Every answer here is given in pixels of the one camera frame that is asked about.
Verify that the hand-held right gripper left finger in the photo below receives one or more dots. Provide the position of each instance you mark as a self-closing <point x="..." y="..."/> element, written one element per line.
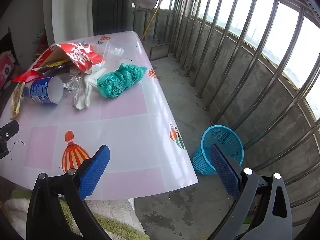
<point x="95" y="172"/>

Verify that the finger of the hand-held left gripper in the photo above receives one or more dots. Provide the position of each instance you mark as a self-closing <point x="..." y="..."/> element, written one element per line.
<point x="10" y="128"/>

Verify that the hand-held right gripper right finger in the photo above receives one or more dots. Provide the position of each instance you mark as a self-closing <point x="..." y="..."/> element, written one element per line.
<point x="225" y="172"/>

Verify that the yellow foil packet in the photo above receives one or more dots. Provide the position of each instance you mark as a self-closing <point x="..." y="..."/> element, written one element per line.
<point x="17" y="102"/>

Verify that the blue plastic waste basket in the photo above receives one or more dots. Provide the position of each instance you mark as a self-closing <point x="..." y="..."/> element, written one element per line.
<point x="225" y="135"/>

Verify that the plastic bottle with blue cap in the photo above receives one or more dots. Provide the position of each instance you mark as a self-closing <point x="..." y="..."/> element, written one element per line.
<point x="41" y="90"/>

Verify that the white cloth glove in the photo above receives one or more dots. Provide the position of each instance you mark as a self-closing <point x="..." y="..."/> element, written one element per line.
<point x="86" y="97"/>

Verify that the green plastic bag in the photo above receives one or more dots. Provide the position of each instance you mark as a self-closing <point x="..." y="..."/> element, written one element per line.
<point x="117" y="80"/>

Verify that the red snack bag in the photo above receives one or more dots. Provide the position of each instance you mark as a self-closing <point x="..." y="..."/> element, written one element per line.
<point x="80" y="55"/>

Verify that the clear plastic cup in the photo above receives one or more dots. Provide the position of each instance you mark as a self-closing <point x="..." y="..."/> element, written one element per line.
<point x="115" y="50"/>

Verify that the fuzzy green white robe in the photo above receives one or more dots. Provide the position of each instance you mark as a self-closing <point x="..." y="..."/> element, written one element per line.
<point x="112" y="212"/>

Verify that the small red wrapper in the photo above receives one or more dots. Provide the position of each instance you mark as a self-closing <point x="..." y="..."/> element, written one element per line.
<point x="27" y="76"/>

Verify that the pink flower box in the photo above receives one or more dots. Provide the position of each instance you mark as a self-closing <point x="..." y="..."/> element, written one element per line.
<point x="6" y="67"/>

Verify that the steel balcony railing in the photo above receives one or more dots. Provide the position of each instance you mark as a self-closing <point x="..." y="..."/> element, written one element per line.
<point x="207" y="106"/>

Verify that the clear crumpled plastic wrap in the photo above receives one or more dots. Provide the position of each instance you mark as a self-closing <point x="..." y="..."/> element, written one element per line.
<point x="72" y="85"/>

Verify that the dark brown packet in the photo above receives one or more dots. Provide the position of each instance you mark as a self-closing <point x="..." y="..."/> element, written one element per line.
<point x="57" y="68"/>

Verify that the framed mesh screen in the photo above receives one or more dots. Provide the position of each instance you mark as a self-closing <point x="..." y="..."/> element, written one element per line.
<point x="160" y="51"/>

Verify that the dark cabinet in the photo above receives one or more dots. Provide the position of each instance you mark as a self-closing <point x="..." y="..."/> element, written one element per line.
<point x="110" y="12"/>

